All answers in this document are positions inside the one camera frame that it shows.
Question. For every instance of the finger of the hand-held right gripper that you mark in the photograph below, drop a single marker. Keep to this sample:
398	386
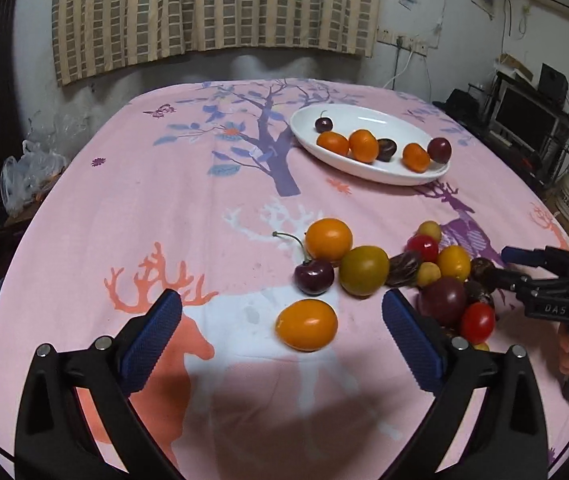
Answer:
520	255
507	280

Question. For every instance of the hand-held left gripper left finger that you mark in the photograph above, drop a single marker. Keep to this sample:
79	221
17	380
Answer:
148	341

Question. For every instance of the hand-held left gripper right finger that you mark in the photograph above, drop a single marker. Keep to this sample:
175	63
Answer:
413	342

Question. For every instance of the dark brown small tomato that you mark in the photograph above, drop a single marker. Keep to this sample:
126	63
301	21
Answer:
478	266
479	292

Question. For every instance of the white oval plate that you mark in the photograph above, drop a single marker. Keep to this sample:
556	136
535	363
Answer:
389	120

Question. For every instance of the large purple tomato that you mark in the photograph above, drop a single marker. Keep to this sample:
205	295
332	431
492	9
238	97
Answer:
442	301

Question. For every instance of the red oval tomato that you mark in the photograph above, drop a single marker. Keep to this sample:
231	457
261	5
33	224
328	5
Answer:
477	321

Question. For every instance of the small pale yellow tomato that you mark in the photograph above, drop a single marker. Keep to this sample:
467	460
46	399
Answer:
429	230
428	274

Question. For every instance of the cardboard box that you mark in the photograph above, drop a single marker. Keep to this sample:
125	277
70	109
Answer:
567	200

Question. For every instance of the dark brown striped tomato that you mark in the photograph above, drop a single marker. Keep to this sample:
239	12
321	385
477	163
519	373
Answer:
403	269

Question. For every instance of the green orange tomato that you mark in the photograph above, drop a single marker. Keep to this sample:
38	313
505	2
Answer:
364	270

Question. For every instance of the red cherry tomato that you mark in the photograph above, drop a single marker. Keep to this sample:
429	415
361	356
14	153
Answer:
421	247

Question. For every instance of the oval orange tomato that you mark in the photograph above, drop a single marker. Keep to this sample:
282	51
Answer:
307	324

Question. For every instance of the large dark cherry with stem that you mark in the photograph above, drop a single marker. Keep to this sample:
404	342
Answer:
313	277

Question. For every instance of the pink printed tablecloth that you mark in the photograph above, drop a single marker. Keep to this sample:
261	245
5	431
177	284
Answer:
189	220

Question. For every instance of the dark red round tomato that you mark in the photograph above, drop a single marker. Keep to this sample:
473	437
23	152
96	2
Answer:
439	150

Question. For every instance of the large orange tomato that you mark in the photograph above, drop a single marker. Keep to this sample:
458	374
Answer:
328	239

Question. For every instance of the black monitor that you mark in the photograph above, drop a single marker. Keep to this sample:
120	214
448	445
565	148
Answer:
524	119

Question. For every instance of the dark purple tomato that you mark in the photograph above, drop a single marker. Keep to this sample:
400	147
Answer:
387	149

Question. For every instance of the clear plastic bag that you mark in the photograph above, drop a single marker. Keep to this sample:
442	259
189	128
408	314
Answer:
27	175

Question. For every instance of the dark red cherry with stem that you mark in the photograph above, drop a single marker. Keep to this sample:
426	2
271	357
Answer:
323	124

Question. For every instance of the white power strip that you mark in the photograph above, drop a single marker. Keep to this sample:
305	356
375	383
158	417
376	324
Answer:
407	42

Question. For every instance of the striped checked curtain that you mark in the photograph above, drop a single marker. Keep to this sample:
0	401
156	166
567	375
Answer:
204	10

